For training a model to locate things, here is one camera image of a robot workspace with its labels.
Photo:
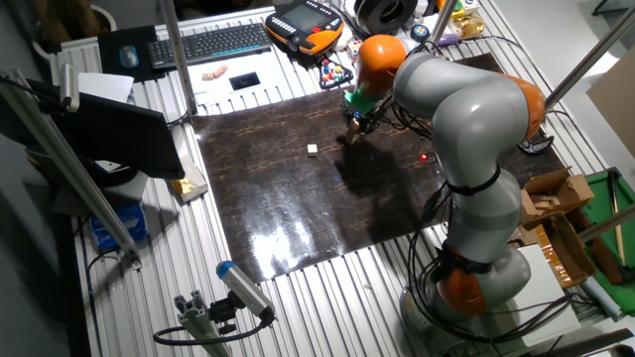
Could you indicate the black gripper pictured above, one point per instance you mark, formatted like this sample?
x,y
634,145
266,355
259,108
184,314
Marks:
x,y
367,121

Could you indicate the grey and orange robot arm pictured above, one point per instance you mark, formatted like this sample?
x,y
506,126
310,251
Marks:
x,y
471,114

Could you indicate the open cardboard box with blocks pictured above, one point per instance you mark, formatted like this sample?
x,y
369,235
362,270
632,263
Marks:
x,y
570,191

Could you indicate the black tray of coloured balls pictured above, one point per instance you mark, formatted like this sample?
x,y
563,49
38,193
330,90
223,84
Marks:
x,y
335,74

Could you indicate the black and orange teach pendant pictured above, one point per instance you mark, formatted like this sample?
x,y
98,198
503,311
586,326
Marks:
x,y
322,35

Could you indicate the black filament spool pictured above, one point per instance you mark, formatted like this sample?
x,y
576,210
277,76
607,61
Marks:
x,y
369,17

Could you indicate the round blue yellow badge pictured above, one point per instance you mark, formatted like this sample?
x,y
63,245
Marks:
x,y
420,33

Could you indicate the white paper sheet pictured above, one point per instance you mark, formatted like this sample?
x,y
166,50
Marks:
x,y
106,86
258,62

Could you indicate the black smartphone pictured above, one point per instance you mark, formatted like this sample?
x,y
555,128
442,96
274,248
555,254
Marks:
x,y
244,81

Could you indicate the purple small item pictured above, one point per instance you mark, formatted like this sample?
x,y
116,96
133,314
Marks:
x,y
449,40

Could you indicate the gold wrapped item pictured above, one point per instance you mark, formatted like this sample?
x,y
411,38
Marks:
x,y
469,27

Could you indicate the black keyboard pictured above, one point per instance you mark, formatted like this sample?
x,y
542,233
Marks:
x,y
208,45

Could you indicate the small box with yellow contents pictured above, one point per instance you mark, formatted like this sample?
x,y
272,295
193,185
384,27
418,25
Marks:
x,y
191,186

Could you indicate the black curved clamp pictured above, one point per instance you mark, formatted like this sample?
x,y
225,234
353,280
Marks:
x,y
538,146

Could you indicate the black monitor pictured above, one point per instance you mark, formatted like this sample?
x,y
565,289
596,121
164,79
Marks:
x,y
124,139

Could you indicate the grey computer mouse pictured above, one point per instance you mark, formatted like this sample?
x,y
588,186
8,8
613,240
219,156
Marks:
x,y
129,57

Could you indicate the short aluminium profile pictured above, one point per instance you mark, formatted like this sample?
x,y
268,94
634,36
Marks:
x,y
198,322

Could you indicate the blue tissue pack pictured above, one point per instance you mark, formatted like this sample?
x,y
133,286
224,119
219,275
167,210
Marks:
x,y
119,228

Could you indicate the black mouse pad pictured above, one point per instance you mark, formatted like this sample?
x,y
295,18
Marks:
x,y
110,49

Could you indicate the green felt mat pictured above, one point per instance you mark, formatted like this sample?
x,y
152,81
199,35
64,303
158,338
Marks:
x,y
602,208

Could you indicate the brown cardboard panel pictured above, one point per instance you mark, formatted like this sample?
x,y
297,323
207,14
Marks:
x,y
615,104

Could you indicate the long aluminium profile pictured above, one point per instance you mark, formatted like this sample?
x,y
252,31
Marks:
x,y
74,168

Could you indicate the light blue roll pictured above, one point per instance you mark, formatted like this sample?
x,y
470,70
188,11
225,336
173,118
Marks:
x,y
600,297

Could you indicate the round white rimmed basket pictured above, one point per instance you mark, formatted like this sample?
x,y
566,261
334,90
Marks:
x,y
64,25

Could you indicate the aluminium post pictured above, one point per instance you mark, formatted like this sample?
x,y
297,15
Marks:
x,y
443,22
605,224
585,63
177,54

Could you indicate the silver camera with blue end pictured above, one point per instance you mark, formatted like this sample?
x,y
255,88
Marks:
x,y
243,287

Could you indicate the black camera bracket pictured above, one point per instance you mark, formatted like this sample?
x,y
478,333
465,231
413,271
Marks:
x,y
223,312

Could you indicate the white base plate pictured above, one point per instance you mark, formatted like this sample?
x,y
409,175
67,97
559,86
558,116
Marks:
x,y
541,307

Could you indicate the grey depth camera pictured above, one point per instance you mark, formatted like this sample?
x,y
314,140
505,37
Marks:
x,y
69,89

